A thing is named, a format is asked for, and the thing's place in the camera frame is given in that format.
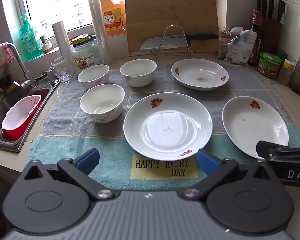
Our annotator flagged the metal faucet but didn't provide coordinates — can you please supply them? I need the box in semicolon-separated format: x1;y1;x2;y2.
6;42;37;89

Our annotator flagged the small clear plastic wrap roll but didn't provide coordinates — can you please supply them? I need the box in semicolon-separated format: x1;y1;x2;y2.
52;21;74;65

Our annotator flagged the white fruit-print plate brown stain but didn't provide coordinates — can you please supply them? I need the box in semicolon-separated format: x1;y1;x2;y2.
171;58;229;91

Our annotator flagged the dark red knife block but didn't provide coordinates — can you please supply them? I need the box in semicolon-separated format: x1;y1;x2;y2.
259;15;284;55

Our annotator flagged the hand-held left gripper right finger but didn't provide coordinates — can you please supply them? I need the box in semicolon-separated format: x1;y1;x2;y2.
181;149;278;202

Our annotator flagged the white orange packet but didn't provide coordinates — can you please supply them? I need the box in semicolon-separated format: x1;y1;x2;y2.
219;30;232;59

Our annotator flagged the orange cooking wine bottle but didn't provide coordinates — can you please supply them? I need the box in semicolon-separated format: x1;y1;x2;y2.
100;0;127;38

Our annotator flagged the dark vinegar bottle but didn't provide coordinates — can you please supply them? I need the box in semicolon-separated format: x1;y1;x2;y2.
249;10;262;67

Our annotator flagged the green dish soap pump bottle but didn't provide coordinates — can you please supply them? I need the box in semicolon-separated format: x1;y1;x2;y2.
19;14;35;61

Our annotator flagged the metal wire rack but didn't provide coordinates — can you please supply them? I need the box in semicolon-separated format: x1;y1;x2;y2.
151;25;192;58

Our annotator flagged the pink cloth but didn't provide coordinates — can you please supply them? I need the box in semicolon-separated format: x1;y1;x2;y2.
0;42;15;72

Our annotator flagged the grey blue checked dish mat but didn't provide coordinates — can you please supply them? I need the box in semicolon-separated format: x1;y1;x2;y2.
25;64;300;191

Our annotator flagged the white seasoning bag blue print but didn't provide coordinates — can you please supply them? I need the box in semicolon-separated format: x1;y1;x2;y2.
226;29;258;64

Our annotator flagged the white bowl pink flower print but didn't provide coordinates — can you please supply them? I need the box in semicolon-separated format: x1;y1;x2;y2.
79;83;125;123
120;59;157;87
77;64;110;90

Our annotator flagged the small potted plant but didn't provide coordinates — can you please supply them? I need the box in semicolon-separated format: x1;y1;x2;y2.
40;35;53;54

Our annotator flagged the black-handled kitchen knife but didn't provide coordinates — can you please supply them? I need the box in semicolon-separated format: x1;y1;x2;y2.
140;32;219;52

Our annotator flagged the clear glass mug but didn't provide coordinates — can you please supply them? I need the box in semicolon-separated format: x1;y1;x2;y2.
48;56;73;83

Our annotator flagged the glass jar yellow-green lid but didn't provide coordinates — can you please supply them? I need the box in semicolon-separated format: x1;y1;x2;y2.
72;34;100;70

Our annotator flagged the green lid sauce jar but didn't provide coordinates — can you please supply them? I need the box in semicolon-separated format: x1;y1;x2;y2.
258;52;283;79

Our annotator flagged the window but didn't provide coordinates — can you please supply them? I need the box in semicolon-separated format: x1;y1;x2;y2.
14;0;205;32

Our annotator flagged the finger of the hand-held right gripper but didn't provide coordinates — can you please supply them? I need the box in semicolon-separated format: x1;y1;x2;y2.
256;140;300;167

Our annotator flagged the stack of clear plastic cups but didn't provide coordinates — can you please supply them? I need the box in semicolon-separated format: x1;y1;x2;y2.
88;0;113;65

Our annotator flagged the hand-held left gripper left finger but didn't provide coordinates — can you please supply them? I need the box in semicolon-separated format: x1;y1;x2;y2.
22;148;115;202

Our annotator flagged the yellow cap spice jar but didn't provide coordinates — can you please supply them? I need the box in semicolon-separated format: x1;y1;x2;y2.
277;59;295;86

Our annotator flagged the red white drain basket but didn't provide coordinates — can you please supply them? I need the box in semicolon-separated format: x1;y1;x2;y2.
1;94;42;140

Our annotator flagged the green detergent bottle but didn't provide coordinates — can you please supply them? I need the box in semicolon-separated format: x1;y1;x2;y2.
31;26;44;56

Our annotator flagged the bamboo cutting board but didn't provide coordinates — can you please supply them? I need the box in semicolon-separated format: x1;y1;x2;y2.
124;0;221;53

